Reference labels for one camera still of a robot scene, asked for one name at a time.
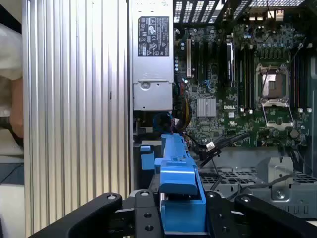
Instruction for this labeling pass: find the black wire with white tag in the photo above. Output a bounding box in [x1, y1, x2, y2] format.
[198, 133, 251, 162]

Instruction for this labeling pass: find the silver chipset heatsink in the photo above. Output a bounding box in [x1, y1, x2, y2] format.
[197, 98, 217, 118]

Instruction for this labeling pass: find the black open PC case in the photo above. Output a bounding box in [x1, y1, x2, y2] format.
[127, 0, 317, 220]

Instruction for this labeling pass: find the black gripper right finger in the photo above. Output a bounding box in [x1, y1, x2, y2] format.
[204, 190, 317, 238]

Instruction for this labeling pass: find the black RAM slot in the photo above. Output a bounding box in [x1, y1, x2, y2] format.
[250, 46, 256, 114]
[237, 46, 242, 114]
[241, 46, 247, 114]
[291, 48, 297, 112]
[246, 46, 251, 114]
[296, 48, 302, 114]
[306, 47, 312, 114]
[301, 48, 307, 112]

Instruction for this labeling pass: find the thin gray wire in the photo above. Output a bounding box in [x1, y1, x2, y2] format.
[224, 172, 297, 201]

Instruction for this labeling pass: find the blue disk carrier with disk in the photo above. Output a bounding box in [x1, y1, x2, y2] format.
[140, 133, 208, 235]

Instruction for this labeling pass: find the black expansion slot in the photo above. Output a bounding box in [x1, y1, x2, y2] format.
[202, 41, 210, 82]
[211, 42, 219, 75]
[193, 41, 200, 84]

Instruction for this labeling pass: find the black disk wire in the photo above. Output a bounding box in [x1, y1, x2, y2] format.
[197, 148, 223, 174]

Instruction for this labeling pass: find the yellow red black wire bundle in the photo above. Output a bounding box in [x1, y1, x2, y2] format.
[173, 83, 193, 132]

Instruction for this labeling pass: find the white expansion slot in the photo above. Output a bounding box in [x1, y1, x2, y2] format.
[186, 38, 193, 78]

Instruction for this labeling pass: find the silver power supply unit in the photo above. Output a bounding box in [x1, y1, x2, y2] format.
[132, 0, 175, 112]

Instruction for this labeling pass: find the metal socket cover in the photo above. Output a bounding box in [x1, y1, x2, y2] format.
[261, 99, 295, 129]

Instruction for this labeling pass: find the green Dell motherboard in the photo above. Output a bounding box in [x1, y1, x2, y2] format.
[173, 23, 313, 148]

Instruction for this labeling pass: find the perforated metal drive cage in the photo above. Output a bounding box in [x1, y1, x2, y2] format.
[198, 156, 317, 220]

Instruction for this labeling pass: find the CPU socket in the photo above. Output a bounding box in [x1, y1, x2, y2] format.
[256, 63, 290, 100]

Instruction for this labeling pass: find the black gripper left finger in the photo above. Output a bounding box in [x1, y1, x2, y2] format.
[29, 189, 164, 238]

